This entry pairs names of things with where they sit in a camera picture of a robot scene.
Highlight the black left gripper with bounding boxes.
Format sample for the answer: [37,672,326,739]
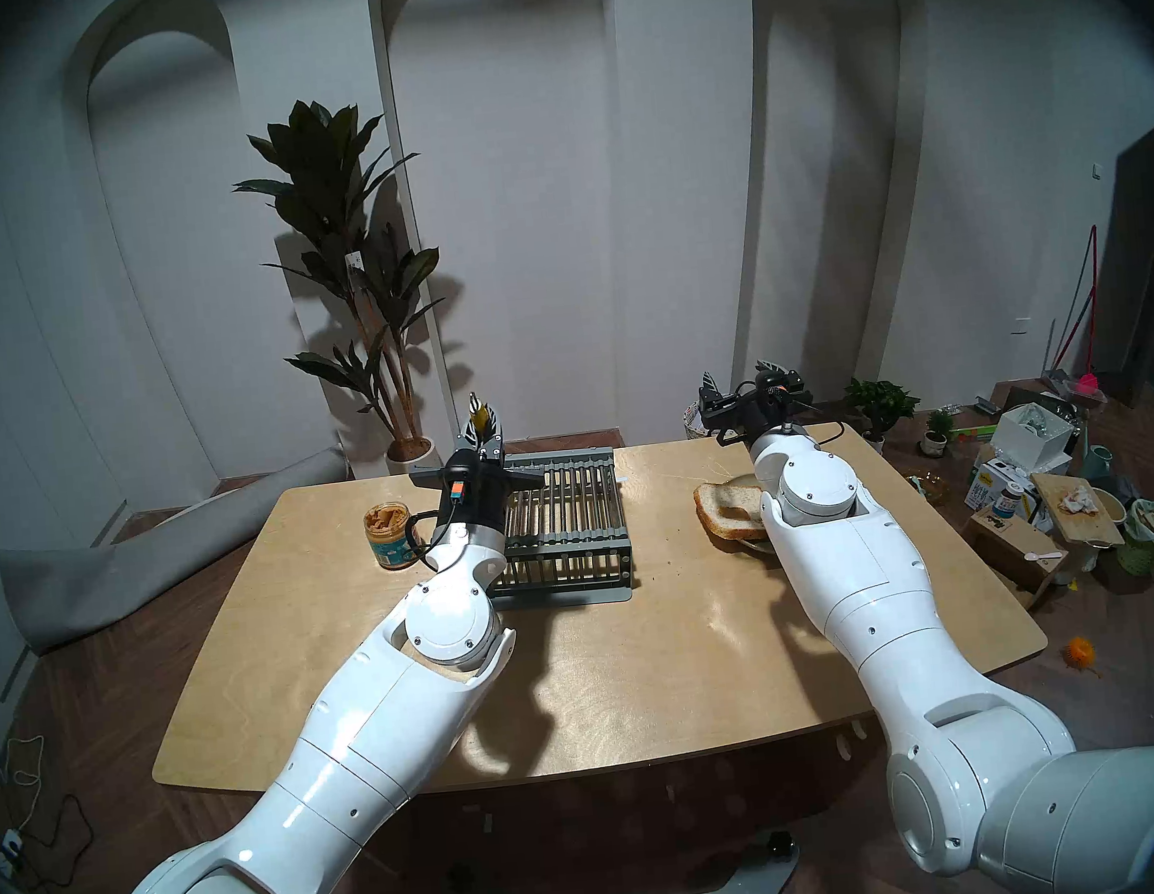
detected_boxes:
[404,402,550,544]

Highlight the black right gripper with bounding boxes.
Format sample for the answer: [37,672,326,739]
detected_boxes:
[696,357,820,449]

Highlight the green ceramic plate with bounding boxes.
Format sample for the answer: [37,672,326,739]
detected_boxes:
[725,471,780,561]

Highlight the slice of white bread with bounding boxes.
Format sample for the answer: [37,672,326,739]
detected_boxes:
[693,476,770,548]

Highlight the peanut butter jar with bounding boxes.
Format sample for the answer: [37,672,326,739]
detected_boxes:
[361,499,420,573]

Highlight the grey dish rack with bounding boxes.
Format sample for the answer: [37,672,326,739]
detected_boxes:
[476,445,639,615]

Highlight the small leafy potted plant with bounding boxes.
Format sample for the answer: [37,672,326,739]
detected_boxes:
[842,373,924,453]

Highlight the white printed carton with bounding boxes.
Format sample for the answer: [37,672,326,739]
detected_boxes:
[962,457,1031,520]

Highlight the white open box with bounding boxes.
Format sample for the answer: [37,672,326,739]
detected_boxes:
[987,400,1080,478]

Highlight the tall potted plant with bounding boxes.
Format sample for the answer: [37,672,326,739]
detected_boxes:
[226,89,462,488]

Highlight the brown cardboard box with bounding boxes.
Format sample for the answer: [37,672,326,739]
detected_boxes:
[964,499,1074,615]

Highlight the wooden board stool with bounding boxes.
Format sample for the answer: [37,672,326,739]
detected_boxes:
[1031,466,1127,554]

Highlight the rolled grey mat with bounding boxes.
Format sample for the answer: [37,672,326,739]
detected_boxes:
[0,446,363,658]

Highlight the dark grey door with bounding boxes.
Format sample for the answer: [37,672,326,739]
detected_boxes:
[1075,104,1154,406]

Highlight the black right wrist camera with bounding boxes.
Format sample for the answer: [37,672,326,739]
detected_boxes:
[747,376,806,419]

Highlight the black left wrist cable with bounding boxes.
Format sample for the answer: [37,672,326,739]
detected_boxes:
[402,506,473,577]

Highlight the red handled broom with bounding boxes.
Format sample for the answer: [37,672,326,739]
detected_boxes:
[1038,225,1113,398]

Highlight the floor cables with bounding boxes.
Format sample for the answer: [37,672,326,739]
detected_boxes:
[0,685,99,894]

